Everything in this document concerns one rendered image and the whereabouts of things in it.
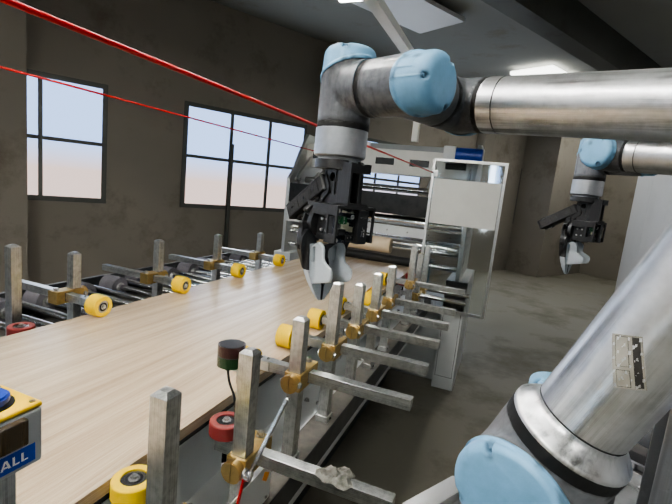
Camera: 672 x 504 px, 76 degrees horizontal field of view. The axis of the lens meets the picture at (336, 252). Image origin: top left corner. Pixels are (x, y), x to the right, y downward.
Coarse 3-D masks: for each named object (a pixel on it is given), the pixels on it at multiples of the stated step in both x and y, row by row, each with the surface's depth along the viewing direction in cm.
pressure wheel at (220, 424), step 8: (216, 416) 104; (224, 416) 104; (232, 416) 105; (216, 424) 100; (224, 424) 101; (232, 424) 101; (216, 432) 99; (224, 432) 99; (232, 432) 100; (216, 440) 100; (224, 440) 99; (232, 440) 100; (224, 456) 104
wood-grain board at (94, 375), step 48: (192, 288) 216; (240, 288) 225; (288, 288) 236; (384, 288) 260; (48, 336) 141; (96, 336) 145; (144, 336) 149; (192, 336) 154; (240, 336) 158; (0, 384) 109; (48, 384) 111; (96, 384) 114; (144, 384) 116; (192, 384) 119; (48, 432) 92; (96, 432) 94; (144, 432) 96; (48, 480) 79; (96, 480) 80
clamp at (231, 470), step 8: (256, 432) 105; (256, 440) 102; (256, 448) 99; (232, 456) 95; (248, 456) 96; (224, 464) 94; (232, 464) 93; (240, 464) 94; (248, 464) 95; (224, 472) 94; (232, 472) 93; (240, 472) 93; (232, 480) 93; (240, 480) 95
